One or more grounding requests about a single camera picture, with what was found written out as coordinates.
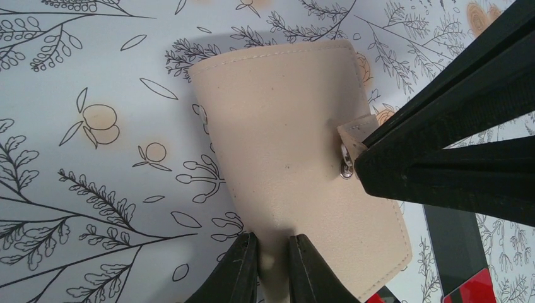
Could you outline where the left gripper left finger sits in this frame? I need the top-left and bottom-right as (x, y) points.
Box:
(186, 233), (258, 303)

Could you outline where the beige leather card holder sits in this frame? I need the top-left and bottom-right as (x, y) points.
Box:
(189, 40), (412, 302)

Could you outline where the red card right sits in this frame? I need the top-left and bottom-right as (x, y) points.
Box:
(442, 268), (497, 303)

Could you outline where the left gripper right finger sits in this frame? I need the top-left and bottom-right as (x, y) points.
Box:
(288, 234), (359, 303)

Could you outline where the plain black card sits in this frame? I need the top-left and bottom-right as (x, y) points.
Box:
(423, 205), (488, 296)

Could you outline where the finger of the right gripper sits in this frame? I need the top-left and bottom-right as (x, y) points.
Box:
(355, 136), (534, 227)
(364, 1), (534, 147)

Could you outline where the red black card centre top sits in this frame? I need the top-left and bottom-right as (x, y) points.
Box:
(366, 286), (401, 303)

